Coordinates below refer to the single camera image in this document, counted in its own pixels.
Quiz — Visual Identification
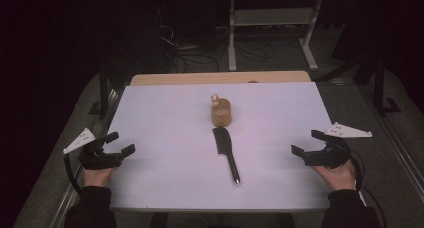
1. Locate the person's right hand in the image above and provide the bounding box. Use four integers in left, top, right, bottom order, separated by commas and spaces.
311, 159, 358, 193

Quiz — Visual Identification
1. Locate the black metal stand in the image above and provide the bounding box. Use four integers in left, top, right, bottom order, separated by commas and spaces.
88, 67, 112, 120
372, 53, 403, 116

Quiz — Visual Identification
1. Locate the white metal desk frame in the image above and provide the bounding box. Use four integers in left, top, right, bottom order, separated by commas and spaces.
227, 0, 325, 72

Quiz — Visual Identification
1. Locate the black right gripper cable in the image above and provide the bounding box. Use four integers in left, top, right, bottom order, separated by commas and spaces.
349, 149, 388, 228

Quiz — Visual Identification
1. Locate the tan cup with bear figure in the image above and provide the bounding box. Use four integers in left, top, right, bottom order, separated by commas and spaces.
210, 93, 233, 128

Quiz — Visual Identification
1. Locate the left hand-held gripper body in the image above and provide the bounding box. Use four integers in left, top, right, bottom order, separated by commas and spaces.
63, 127, 124, 171

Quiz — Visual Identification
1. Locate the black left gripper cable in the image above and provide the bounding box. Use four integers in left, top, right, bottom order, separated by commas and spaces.
63, 153, 83, 196

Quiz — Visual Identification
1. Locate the white table cover sheet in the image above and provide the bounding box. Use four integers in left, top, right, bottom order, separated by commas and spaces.
104, 81, 334, 212

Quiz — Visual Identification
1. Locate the wooden table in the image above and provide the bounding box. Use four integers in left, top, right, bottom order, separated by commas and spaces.
129, 70, 312, 87

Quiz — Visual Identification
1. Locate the person's left hand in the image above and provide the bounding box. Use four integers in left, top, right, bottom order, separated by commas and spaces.
82, 166, 118, 189

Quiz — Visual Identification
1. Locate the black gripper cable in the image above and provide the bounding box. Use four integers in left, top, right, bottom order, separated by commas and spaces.
63, 153, 83, 196
349, 149, 388, 228

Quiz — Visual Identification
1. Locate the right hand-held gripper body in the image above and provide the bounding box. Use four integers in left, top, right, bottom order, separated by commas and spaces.
303, 121, 374, 170

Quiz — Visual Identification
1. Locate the bundle of floor cables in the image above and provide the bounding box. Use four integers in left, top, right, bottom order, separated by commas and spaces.
159, 23, 285, 74

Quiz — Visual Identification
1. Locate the aluminium floor rail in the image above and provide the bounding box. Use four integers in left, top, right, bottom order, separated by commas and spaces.
49, 87, 122, 228
359, 83, 424, 203

